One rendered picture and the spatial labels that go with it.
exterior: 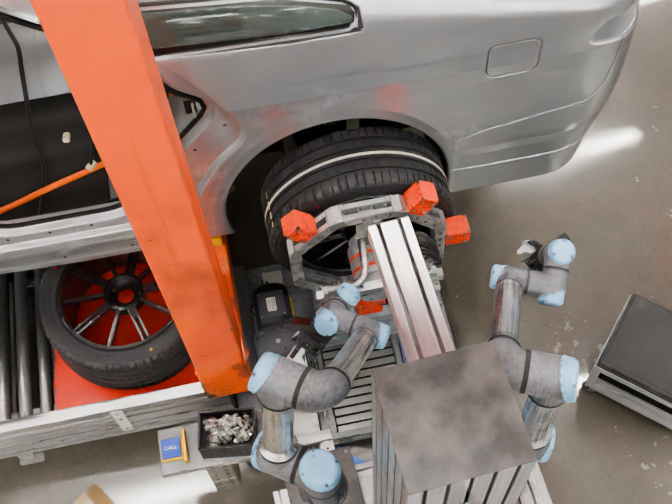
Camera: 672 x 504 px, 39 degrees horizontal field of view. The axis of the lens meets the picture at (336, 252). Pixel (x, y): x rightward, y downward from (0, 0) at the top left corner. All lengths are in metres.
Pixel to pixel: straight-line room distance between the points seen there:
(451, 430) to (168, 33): 1.42
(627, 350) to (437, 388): 2.04
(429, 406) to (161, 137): 0.81
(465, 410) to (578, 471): 2.17
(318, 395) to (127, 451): 1.70
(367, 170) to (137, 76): 1.30
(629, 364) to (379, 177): 1.30
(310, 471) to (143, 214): 0.93
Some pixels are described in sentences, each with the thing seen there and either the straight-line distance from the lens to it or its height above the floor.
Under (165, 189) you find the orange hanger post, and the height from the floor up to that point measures 1.88.
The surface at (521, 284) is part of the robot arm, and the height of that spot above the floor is 1.27.
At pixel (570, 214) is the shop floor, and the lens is 4.46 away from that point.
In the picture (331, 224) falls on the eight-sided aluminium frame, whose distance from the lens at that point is 3.07.
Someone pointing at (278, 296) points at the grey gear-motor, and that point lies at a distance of 3.72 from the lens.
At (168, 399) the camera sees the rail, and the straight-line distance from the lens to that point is 3.66.
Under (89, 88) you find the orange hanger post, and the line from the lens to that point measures 1.97.
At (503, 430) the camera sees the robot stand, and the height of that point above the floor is 2.03.
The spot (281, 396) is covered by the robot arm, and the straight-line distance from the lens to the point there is 2.49.
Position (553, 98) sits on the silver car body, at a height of 1.22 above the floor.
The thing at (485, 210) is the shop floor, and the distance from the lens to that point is 4.41.
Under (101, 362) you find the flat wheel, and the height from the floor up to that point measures 0.50.
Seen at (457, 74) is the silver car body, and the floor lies 1.44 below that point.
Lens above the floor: 3.75
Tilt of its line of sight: 61 degrees down
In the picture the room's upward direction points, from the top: 5 degrees counter-clockwise
